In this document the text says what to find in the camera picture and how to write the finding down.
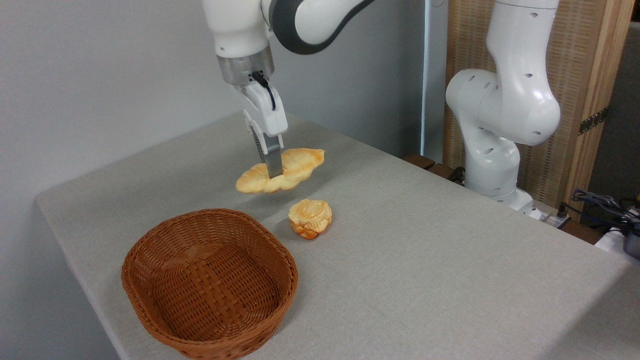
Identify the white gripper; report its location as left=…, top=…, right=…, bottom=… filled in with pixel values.
left=235, top=81, right=289, bottom=179

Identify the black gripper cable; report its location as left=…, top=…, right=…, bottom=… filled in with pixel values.
left=251, top=71, right=277, bottom=112

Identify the long braided bread loaf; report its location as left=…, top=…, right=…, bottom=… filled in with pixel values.
left=235, top=147, right=326, bottom=195

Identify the white power strip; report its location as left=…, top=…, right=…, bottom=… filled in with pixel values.
left=529, top=201, right=572, bottom=229

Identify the white cloth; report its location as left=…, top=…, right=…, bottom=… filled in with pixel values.
left=594, top=226, right=640, bottom=266

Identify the bundle of dark cables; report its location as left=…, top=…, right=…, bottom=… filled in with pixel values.
left=571, top=188, right=640, bottom=227

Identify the brown woven wicker basket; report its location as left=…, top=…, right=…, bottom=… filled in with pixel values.
left=121, top=208, right=299, bottom=360

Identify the metal screen hinge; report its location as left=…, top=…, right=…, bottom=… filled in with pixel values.
left=578, top=106, right=610, bottom=136

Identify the grey tablecloth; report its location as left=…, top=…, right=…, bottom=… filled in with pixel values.
left=35, top=110, right=640, bottom=360

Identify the white vertical wall trim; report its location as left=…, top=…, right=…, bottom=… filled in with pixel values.
left=419, top=0, right=451, bottom=159

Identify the brown wooden base board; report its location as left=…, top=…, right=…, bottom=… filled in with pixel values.
left=402, top=153, right=467, bottom=186

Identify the small round bread roll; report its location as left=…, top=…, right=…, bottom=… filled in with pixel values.
left=287, top=198, right=333, bottom=240

